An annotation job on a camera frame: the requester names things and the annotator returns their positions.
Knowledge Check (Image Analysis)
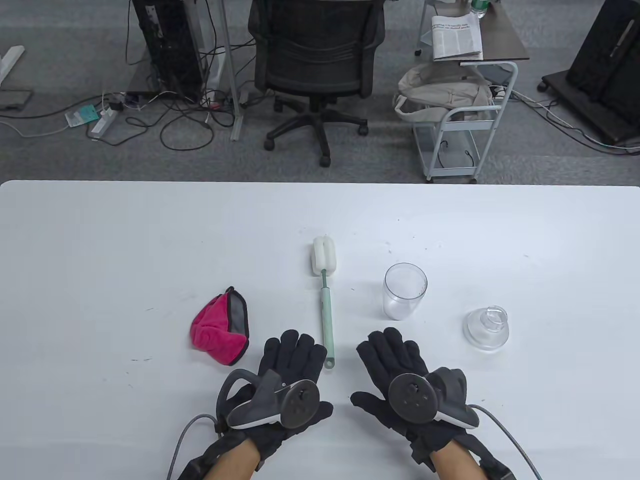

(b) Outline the person's left hand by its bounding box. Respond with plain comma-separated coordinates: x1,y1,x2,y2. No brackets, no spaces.
218,329,334,461

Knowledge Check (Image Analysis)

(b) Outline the person's right hand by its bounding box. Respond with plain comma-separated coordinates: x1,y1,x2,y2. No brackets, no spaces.
350,327,483,471

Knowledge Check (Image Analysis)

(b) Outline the green-handled white sponge cup brush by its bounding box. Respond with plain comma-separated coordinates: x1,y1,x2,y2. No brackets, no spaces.
312,236,337,370

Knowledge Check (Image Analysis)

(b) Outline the clear plastic shaker cup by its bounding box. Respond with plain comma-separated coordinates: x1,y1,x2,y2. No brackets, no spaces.
383,262,428,321

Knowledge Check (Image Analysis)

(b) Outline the pink and grey cloth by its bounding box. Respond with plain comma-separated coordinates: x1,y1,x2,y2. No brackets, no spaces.
189,286,250,366

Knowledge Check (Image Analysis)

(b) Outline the clear plastic shaker lid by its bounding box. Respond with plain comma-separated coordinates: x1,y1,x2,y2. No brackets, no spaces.
463,306,511,352

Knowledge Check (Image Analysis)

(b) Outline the person's right forearm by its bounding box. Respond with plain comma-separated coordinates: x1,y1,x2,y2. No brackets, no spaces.
431,442,488,480

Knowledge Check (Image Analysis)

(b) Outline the person's left forearm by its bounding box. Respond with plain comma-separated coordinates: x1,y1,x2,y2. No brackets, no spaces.
205,440,262,480

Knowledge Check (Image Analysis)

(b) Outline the grey left hand controller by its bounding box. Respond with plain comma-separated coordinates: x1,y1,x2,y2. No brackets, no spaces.
216,369,321,431

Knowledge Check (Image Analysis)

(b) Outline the white metal cart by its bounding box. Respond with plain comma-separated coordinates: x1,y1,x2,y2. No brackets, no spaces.
413,61,519,184

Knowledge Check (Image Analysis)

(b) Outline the beige backpack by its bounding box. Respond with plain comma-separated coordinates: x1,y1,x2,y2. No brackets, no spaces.
393,63,496,125

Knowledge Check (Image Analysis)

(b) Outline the grey metal desk leg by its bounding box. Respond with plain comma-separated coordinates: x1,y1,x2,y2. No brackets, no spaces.
218,0,246,142

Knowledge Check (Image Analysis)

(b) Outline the white desk foot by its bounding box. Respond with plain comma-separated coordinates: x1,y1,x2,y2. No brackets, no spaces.
205,47,227,96
0,45,26,85

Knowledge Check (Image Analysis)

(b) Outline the white power strip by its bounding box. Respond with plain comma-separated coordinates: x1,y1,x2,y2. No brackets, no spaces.
90,107,119,140

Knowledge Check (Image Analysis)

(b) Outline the black mesh office chair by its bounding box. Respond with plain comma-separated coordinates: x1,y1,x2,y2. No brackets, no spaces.
248,0,386,168

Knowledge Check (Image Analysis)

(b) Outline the folded newspaper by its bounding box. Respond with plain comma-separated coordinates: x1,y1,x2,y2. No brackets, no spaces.
431,13,484,62

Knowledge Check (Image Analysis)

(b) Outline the black computer tower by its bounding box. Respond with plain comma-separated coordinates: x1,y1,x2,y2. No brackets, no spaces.
131,0,208,103

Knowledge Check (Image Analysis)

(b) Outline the brown side table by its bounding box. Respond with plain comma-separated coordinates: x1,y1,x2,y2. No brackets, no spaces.
415,0,531,63

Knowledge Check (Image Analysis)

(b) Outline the black rolling cabinet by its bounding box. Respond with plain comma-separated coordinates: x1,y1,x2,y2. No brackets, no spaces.
537,0,640,147

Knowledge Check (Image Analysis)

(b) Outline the dark grey floor plate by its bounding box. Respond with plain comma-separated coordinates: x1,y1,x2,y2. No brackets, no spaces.
0,90,34,112

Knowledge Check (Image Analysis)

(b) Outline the grey left glove cable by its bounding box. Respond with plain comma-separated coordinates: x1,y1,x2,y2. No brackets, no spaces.
166,413,218,480

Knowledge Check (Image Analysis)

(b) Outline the grey glove cable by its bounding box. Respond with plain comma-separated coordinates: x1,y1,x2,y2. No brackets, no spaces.
470,405,543,480
166,413,218,480

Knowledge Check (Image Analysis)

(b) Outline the grey right glove cable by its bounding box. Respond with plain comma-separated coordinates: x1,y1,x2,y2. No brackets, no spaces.
470,405,543,480

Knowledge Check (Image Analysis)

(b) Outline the black left forearm strap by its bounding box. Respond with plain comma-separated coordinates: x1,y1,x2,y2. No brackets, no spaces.
177,430,251,480

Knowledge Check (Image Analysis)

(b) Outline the black forearm strap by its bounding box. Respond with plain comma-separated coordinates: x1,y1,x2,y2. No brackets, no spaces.
177,430,251,480
410,432,516,480

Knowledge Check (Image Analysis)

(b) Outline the black right forearm strap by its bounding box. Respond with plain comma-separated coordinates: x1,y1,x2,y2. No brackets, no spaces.
410,432,516,480

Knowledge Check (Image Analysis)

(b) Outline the tangle of black cables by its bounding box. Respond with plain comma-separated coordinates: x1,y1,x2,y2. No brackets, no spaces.
125,75,251,151

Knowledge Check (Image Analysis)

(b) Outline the white floor cable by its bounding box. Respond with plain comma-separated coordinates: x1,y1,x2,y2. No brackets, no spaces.
510,90,640,153

